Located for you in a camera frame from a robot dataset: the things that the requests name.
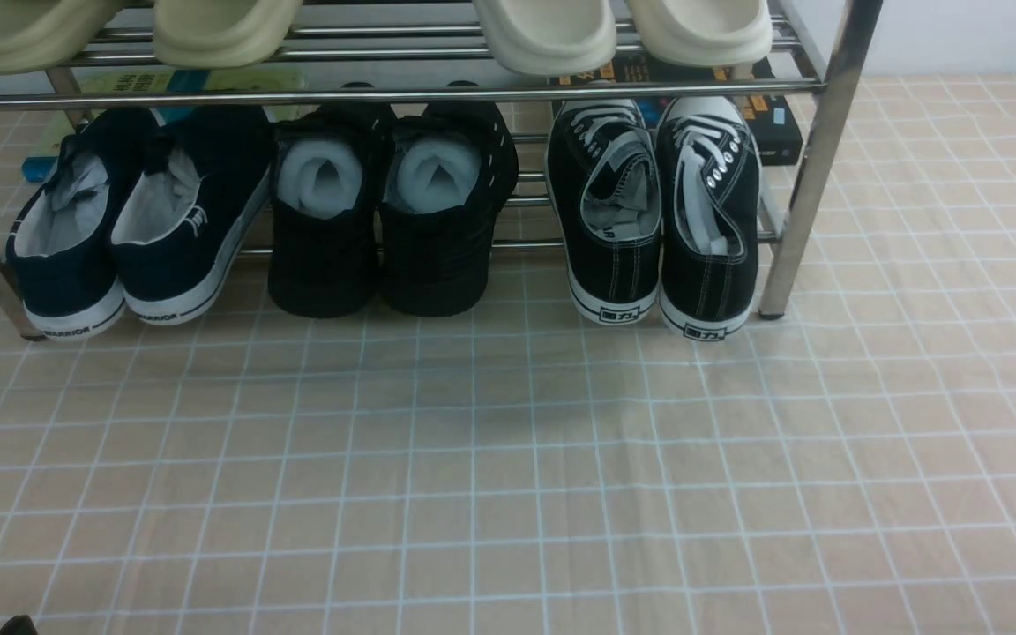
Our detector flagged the black white sneaker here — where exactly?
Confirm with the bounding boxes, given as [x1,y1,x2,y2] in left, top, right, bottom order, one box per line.
[544,98,662,325]
[654,96,762,342]

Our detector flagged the black mesh shoe right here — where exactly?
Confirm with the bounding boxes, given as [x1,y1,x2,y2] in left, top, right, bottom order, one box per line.
[378,101,519,318]

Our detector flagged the black mesh shoe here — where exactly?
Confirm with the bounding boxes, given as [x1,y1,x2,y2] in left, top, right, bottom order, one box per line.
[378,101,519,318]
[267,103,398,320]

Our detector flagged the black mesh shoe left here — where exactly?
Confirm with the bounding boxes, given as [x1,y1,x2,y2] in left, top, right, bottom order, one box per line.
[267,103,398,320]

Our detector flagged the silver metal shoe rack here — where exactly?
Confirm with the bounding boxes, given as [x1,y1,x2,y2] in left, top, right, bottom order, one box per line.
[0,1,883,320]

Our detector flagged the navy canvas shoe white sole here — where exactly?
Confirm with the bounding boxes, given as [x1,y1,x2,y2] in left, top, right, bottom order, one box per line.
[108,105,277,325]

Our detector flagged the navy canvas shoe far left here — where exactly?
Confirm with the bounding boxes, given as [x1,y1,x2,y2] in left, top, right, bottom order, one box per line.
[5,108,158,341]

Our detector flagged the cream slipper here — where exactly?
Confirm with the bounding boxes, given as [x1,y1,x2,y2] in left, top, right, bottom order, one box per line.
[473,1,617,77]
[626,1,773,68]

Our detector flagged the cream slipper far right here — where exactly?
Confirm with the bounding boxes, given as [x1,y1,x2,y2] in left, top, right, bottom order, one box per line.
[626,1,773,68]

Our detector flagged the beige slipper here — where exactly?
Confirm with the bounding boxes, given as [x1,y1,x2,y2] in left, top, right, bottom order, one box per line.
[0,1,128,75]
[153,0,303,69]

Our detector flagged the beige slipper far left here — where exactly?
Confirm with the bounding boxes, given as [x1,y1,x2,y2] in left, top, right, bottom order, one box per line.
[0,1,128,75]

